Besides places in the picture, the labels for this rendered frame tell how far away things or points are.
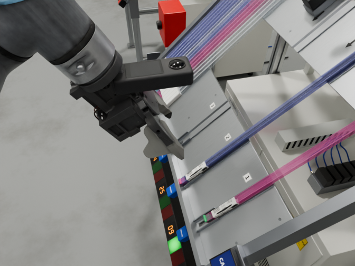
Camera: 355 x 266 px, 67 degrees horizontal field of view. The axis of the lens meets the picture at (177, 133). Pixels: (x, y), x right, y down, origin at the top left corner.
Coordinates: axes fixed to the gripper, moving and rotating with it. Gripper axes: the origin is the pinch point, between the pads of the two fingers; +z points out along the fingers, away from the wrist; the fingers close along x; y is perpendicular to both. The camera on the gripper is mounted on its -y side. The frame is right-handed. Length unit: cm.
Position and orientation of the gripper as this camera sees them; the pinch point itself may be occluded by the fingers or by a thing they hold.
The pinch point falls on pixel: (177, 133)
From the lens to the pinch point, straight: 51.1
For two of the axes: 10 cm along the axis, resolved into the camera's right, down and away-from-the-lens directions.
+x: 2.3, 7.2, -6.6
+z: 4.7, 5.1, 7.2
